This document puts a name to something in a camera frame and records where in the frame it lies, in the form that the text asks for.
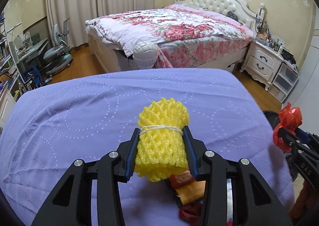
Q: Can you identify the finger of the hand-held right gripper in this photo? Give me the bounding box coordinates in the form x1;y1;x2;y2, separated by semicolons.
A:
275;126;302;153
295;129;319;145

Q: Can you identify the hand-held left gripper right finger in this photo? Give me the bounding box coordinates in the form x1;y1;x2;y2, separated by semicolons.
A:
183;126;293;226

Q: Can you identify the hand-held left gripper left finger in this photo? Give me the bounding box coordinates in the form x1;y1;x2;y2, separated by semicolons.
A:
31;128;141;226

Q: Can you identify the red plastic bag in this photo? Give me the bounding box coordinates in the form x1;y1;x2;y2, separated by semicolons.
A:
272;103;303;153

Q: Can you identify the red bottle with black cap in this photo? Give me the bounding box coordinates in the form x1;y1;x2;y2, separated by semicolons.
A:
169;172;195;188

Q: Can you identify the black trash bag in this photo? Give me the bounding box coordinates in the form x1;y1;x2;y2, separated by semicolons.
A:
263;110;303;183

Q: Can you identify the yellow foam fruit net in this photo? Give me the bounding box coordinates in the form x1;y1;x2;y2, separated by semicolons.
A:
134;98;190;182

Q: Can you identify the orange bottle with black cap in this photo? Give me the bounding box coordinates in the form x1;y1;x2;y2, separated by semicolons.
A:
174;180;206;207

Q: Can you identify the red crumpled wrapper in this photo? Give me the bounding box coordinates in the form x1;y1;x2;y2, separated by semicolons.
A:
179;203;202;226

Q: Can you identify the plastic drawer unit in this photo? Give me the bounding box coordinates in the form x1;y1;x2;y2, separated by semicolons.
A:
270;62;299;103

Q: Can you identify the purple quilted bed cover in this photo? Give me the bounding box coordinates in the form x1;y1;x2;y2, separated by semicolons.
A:
0;68;296;226

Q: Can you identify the white nightstand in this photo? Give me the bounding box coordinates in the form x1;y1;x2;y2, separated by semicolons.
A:
240;39;285;91

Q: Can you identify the cluster of small bottles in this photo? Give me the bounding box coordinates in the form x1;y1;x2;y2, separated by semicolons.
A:
256;28;285;52

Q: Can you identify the pink floral bed sheet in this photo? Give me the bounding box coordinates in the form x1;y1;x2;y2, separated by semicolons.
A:
157;39;250;68

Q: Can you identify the blue crate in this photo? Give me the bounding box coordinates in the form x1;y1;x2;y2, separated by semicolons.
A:
24;66;41;90

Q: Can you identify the grey desk chair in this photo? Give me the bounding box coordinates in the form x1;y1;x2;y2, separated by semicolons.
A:
43;18;74;75

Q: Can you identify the white cabinet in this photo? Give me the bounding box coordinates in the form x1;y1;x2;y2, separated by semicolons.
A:
0;89;17;127

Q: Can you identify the floral pink quilt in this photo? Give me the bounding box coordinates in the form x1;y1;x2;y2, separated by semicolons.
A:
86;4;255;57

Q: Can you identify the grey study desk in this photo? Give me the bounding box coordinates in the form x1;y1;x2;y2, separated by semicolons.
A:
10;37;49;72

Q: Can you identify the desk monitor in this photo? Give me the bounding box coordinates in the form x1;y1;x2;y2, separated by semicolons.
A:
23;32;42;45

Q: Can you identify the bookshelf with books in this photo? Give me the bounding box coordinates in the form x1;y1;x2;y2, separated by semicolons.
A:
0;13;20;97

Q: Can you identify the beige curtain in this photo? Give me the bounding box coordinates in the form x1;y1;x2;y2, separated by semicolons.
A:
45;0;158;50

